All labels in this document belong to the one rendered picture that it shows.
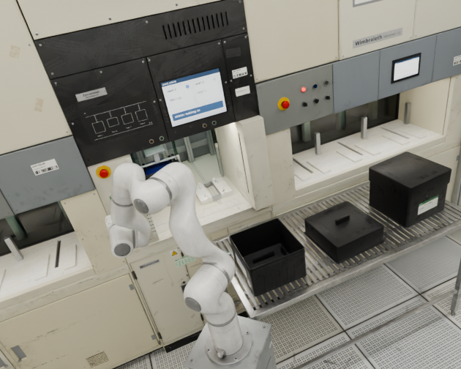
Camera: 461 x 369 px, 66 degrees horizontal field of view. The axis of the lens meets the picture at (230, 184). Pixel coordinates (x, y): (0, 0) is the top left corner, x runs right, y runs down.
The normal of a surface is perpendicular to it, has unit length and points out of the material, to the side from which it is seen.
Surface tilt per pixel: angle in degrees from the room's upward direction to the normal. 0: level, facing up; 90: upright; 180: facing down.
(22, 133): 90
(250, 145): 90
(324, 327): 0
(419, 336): 0
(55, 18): 91
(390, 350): 0
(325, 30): 90
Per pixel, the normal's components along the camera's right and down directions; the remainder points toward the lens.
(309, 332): -0.17, -0.85
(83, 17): 0.36, 0.44
